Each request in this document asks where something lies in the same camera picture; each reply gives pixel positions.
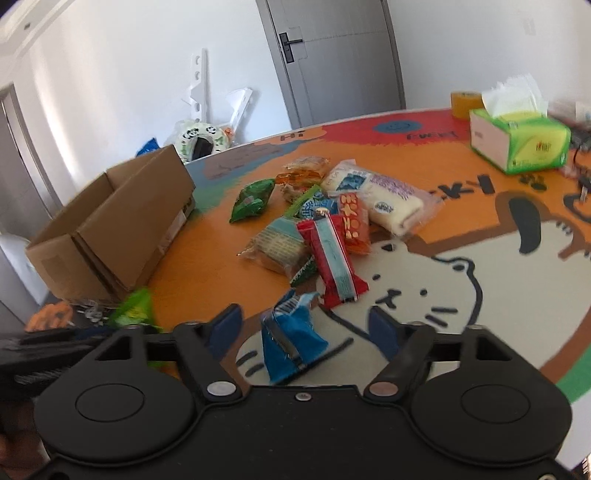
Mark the grey side door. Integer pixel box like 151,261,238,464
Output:
0,85,63,326

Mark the brown cardboard box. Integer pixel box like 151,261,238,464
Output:
25,145,197,306

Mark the yellow tape roll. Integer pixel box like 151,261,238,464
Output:
451,91,485,122

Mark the dark green snack packet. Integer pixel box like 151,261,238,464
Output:
230,178,277,224

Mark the red snack bar blue stripe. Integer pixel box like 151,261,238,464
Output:
296,214,369,309

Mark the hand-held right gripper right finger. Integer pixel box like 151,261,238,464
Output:
363,306,514,403

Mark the green tissue box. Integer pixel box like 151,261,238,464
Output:
469,74,572,175

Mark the clear cracker packet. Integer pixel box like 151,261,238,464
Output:
237,217,311,276

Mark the large white bread packet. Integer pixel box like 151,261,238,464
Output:
320,160,442,239

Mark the small green white packet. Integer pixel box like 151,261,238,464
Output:
289,256,319,286

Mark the orange crumpled packet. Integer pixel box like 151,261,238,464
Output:
25,302,75,333

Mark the white slotted bracket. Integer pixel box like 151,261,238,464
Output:
182,48,209,123

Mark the orange red snack packet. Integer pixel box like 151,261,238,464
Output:
338,192,373,256

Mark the black cable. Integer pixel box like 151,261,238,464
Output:
558,148,591,205

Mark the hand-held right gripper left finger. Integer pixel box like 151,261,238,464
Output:
90,304,244,404

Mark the white board piece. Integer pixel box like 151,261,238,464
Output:
223,88,254,128

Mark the orange clear snack packet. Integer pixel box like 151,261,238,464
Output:
275,156,330,188

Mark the panda print ring cushion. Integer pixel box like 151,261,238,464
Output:
172,119,230,163

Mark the bright green snack packet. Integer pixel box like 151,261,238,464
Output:
107,288,161,334

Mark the black door handle lock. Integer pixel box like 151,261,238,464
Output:
279,32,304,64

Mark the blue round-print snack packet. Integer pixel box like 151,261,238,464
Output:
285,185,341,221

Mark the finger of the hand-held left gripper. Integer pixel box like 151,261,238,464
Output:
18,325,116,344

